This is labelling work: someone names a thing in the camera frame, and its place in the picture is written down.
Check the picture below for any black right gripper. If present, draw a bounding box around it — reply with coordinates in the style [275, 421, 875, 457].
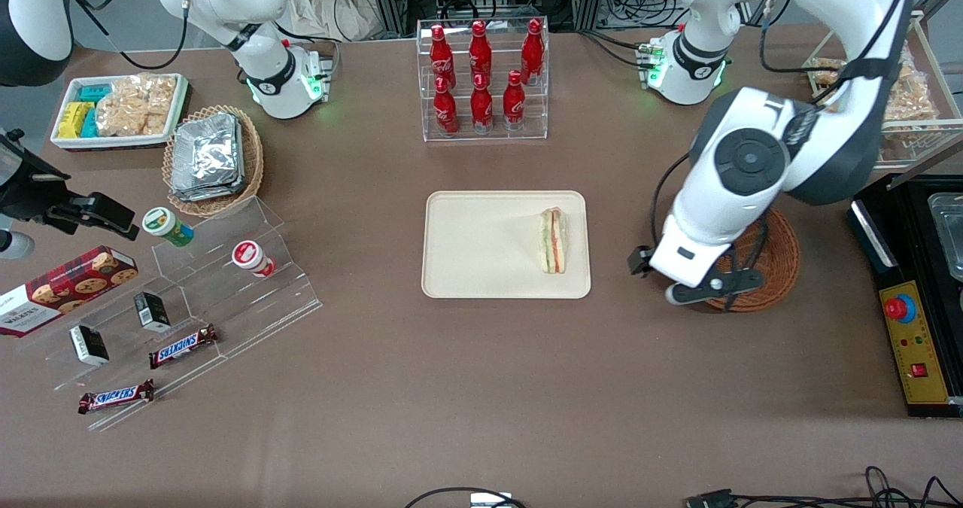
[0, 129, 141, 240]

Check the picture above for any triangle sandwich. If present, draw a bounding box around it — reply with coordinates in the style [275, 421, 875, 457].
[537, 207, 570, 275]

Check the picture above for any white rectangular snack tray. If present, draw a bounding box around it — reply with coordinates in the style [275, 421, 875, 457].
[50, 73, 190, 151]

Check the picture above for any round brown wicker basket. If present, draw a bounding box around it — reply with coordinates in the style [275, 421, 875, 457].
[701, 205, 800, 313]

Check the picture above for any beige plastic tray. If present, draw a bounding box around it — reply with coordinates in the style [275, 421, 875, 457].
[421, 190, 592, 300]

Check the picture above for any oval tan wicker basket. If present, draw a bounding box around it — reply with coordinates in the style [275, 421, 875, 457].
[163, 105, 265, 217]

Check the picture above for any red tartan cookie box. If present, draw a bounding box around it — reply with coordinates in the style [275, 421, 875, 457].
[0, 245, 139, 338]

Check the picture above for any green snack cup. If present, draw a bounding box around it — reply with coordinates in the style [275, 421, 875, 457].
[142, 207, 195, 248]

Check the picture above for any yellow snack pack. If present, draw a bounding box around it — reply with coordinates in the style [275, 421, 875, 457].
[57, 102, 95, 139]

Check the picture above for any small black box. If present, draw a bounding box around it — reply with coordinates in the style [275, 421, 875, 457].
[69, 324, 111, 367]
[134, 291, 172, 333]

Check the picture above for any clear bag of crackers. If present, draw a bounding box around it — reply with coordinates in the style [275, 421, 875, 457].
[96, 74, 178, 138]

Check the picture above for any silver foil pouch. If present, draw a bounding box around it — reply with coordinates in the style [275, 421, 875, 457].
[171, 181, 248, 203]
[172, 113, 245, 191]

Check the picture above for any brown snickers bar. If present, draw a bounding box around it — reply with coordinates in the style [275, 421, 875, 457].
[148, 324, 220, 370]
[78, 379, 156, 415]

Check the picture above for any red snack cup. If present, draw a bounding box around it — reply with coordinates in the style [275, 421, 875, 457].
[232, 241, 277, 278]

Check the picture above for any clear acrylic stepped stand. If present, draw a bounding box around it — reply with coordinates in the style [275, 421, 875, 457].
[19, 196, 324, 433]

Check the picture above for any clear acrylic bottle rack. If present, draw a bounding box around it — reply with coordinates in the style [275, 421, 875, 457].
[416, 17, 550, 143]

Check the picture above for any red cola bottle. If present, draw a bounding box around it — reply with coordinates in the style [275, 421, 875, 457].
[469, 20, 493, 84]
[429, 25, 453, 87]
[502, 70, 527, 131]
[521, 19, 545, 86]
[471, 74, 495, 134]
[433, 77, 459, 136]

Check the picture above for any red emergency stop button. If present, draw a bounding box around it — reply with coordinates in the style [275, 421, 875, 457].
[884, 295, 918, 324]

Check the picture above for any black control box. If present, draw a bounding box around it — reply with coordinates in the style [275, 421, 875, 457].
[848, 175, 963, 418]

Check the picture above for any clear plastic container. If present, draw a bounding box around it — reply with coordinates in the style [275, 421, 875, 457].
[928, 194, 963, 280]

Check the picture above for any beige crumpled cloth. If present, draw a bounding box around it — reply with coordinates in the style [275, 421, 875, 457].
[281, 0, 378, 43]

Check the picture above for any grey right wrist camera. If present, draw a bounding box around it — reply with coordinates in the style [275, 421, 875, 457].
[0, 230, 35, 260]

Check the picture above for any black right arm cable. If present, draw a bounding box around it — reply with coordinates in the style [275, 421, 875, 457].
[69, 0, 190, 71]

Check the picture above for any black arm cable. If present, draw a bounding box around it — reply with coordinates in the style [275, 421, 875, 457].
[69, 0, 190, 71]
[758, 0, 916, 104]

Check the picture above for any black cable with connector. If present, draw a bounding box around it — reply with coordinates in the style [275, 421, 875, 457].
[683, 466, 963, 508]

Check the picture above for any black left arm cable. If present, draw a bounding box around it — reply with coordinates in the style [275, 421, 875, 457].
[758, 0, 916, 104]

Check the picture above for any black looped floor cable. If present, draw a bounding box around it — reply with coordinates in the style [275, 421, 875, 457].
[404, 486, 529, 508]

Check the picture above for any cream wire rack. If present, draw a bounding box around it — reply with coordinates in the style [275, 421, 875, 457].
[800, 10, 963, 172]

